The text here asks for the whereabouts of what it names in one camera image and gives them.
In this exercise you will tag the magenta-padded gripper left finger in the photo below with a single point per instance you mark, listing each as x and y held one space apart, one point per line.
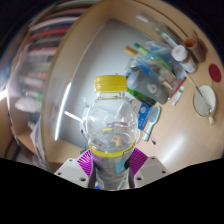
71 170

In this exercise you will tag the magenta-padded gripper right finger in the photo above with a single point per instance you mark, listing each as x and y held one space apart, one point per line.
150 168

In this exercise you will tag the clear bottle with yellow cap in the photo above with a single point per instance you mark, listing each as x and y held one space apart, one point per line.
110 130

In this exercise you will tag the light blue hairbrush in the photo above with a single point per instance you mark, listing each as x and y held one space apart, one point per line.
153 116

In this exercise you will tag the blue and white box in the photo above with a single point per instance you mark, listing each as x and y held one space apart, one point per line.
143 115

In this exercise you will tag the green glass bottle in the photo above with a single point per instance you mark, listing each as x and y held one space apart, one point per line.
138 96

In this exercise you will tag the white squeeze tube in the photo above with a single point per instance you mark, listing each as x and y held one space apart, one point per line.
178 96

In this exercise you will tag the cream mug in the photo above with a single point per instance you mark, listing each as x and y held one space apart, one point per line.
200 108

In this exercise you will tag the thin stirring stick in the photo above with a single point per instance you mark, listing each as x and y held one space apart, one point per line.
190 82

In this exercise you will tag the flat round red coaster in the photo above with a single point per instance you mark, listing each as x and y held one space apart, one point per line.
215 73

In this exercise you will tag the brown spread jar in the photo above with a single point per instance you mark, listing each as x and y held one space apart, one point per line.
181 55

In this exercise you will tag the green-capped plastic bottle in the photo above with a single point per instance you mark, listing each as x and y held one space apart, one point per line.
143 49

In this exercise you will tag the blue bottle with yellow cap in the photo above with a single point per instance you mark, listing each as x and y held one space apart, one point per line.
130 50

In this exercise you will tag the wooden shelf unit with books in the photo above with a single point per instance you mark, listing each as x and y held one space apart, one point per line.
43 50

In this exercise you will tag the small brown bag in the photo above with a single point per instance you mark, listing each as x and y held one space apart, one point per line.
196 50

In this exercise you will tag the clear glass bottle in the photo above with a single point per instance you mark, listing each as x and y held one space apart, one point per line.
163 31

